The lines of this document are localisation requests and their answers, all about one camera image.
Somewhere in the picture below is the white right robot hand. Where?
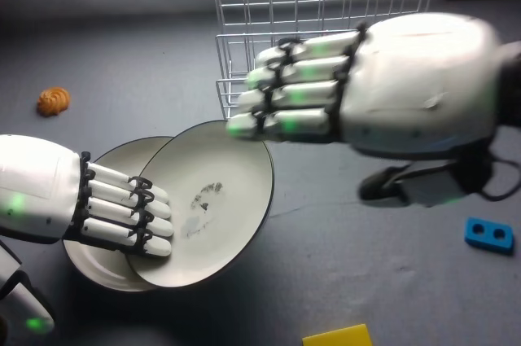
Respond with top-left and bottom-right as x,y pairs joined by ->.
225,11 -> 501,208

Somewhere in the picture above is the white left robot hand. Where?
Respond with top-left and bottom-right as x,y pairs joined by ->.
0,134 -> 176,335

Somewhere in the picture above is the white plate with dark rim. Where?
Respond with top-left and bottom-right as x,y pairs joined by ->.
63,136 -> 176,293

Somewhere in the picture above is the orange swirl cookie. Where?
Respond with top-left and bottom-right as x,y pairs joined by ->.
37,86 -> 71,118

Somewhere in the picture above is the blue block with two holes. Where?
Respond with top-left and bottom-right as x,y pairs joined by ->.
463,217 -> 514,256

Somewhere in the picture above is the yellow rectangular block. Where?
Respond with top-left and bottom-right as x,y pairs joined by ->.
301,323 -> 374,346

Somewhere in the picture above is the thin black camera cable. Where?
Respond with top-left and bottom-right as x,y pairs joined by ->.
486,150 -> 521,203

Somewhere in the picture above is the silver wire dish rack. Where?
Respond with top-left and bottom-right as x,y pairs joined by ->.
212,0 -> 435,121

